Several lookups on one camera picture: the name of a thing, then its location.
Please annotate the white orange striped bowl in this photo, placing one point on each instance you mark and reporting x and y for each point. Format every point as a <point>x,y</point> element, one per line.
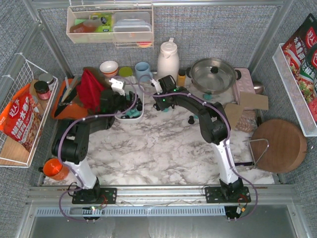
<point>109,68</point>

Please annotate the yellow spice bottle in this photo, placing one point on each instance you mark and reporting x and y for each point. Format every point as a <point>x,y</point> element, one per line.
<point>181,78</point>

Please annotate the black chef knife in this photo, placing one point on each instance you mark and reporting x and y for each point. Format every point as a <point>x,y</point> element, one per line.
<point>62,104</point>

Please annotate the black coffee capsule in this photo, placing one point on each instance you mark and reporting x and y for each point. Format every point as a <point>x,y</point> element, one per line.
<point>139,105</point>
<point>191,120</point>

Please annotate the metal wire stand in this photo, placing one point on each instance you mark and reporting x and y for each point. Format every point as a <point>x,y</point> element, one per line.
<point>257,152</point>

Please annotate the white wire basket right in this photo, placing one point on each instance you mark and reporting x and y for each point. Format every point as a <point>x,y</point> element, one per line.
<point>300,107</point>

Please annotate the red lidded jar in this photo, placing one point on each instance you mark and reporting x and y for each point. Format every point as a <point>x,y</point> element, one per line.
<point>42,90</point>

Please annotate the clear plastic food box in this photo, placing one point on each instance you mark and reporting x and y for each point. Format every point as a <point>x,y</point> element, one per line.
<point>132,26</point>

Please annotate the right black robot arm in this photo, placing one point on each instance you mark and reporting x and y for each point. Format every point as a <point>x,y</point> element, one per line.
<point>214,128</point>

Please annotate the orange cup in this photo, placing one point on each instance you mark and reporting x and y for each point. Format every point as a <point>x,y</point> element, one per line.
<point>55,170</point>

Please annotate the blue mug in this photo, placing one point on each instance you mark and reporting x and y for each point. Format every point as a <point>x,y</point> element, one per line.
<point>143,72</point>

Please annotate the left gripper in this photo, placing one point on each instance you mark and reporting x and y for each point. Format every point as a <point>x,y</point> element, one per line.
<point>129,101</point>

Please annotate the round wooden board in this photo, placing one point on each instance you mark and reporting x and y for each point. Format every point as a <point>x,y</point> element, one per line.
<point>287,146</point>

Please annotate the orange plastic tray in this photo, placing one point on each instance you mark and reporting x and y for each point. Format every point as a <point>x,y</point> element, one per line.
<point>72,111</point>

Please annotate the white plastic storage basket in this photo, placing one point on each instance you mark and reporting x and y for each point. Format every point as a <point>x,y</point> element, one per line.
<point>125,117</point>

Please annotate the white wire rack left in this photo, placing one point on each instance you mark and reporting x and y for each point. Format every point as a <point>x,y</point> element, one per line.
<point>13,154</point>

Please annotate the red cloth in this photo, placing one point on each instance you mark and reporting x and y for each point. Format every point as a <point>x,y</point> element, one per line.
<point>89,91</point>

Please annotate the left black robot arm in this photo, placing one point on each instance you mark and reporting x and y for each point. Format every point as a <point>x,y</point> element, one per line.
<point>72,140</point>

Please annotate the pink striped oven mitt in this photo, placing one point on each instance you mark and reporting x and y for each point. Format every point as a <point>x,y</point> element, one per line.
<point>247,121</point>

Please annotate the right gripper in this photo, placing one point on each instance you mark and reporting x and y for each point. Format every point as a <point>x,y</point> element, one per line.
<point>160,103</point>

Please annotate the cardboard sheet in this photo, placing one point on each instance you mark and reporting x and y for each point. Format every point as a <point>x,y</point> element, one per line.
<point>254,101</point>
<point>233,113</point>

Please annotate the pink box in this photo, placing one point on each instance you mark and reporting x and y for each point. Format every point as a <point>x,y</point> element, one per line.
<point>243,83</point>

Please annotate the white handled knife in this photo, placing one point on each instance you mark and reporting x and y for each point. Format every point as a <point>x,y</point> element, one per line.
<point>72,84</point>

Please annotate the green lidded cup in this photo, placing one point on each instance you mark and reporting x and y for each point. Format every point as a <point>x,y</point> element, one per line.
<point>125,71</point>

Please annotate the white thermos jug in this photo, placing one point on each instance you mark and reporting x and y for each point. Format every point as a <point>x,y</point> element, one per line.
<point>168,60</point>

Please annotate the steel pot with lid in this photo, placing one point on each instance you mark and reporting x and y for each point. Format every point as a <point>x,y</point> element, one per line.
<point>213,76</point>

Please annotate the orange snack bag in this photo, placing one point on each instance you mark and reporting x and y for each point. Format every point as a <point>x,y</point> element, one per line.
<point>19,120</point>

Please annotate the red seasoning packet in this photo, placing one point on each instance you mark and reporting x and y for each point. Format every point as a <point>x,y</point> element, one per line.
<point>300,51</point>

